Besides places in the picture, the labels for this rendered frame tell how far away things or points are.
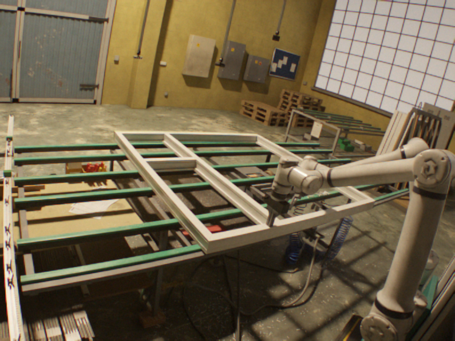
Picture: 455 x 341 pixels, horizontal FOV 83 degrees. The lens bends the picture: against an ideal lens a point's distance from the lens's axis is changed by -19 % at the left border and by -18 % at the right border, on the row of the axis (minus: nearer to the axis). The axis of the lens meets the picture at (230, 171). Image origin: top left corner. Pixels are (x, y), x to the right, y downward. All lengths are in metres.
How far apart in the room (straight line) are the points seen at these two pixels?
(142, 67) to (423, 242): 7.05
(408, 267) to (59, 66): 7.16
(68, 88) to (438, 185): 7.21
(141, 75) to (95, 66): 1.12
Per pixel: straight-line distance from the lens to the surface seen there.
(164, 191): 1.63
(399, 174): 1.23
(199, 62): 8.41
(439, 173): 1.00
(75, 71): 7.46
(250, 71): 9.48
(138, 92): 7.59
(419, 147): 1.65
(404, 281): 1.12
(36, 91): 7.45
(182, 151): 2.31
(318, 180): 1.32
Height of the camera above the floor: 1.67
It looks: 21 degrees down
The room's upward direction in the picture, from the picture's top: 13 degrees clockwise
